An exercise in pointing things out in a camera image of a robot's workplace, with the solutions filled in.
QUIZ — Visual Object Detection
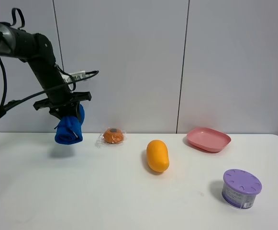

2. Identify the pink plastic tray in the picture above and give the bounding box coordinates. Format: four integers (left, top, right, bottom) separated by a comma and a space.
187, 127, 231, 153

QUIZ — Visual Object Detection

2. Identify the purple lidded round container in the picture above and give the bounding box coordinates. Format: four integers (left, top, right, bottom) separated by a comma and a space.
222, 169, 262, 209

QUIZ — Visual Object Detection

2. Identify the blue cloth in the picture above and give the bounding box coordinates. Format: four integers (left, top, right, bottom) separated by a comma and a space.
55, 106, 85, 145

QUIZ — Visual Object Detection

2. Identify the yellow mango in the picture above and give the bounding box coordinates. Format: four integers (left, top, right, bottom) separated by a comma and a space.
146, 140, 169, 173

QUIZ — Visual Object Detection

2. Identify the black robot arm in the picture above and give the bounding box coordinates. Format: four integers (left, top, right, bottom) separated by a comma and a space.
0, 23, 91, 122

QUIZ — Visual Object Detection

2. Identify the wrapped orange round pastry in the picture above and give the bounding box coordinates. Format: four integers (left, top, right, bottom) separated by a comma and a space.
96, 127, 126, 148

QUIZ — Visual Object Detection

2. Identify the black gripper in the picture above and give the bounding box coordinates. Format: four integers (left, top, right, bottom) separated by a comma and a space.
33, 86, 92, 124

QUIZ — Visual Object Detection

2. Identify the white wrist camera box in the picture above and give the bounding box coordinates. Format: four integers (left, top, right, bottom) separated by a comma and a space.
61, 71, 86, 82

